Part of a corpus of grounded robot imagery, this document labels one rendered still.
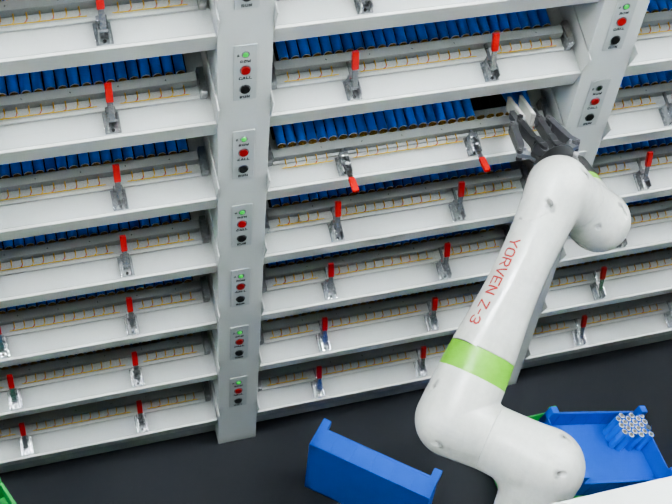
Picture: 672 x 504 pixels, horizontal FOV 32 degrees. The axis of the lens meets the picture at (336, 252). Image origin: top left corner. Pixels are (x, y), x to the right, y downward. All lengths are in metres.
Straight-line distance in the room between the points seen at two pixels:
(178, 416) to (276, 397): 0.24
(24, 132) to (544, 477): 1.03
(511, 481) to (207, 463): 1.18
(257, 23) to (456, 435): 0.74
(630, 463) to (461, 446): 1.21
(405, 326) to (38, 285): 0.90
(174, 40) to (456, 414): 0.75
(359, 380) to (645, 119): 0.96
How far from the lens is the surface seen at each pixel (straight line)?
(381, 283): 2.61
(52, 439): 2.85
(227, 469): 2.92
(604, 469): 3.00
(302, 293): 2.57
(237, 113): 2.08
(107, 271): 2.36
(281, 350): 2.72
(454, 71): 2.21
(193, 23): 1.96
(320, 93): 2.13
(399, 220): 2.47
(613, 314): 3.17
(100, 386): 2.68
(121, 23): 1.95
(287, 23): 1.98
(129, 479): 2.92
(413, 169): 2.31
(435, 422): 1.89
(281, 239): 2.41
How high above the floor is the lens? 2.55
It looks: 50 degrees down
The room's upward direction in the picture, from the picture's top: 7 degrees clockwise
